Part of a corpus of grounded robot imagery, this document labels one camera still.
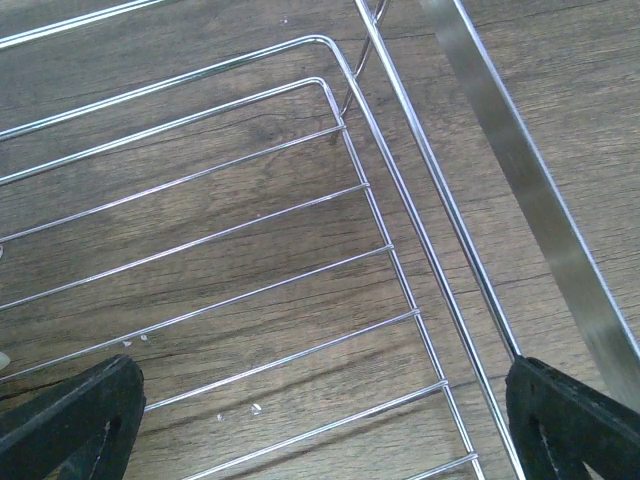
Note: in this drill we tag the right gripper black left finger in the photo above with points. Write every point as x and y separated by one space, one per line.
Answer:
84 427

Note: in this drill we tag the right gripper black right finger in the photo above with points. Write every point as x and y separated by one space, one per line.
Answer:
563 429

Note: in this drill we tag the wire dish rack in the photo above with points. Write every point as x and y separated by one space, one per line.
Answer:
214 189

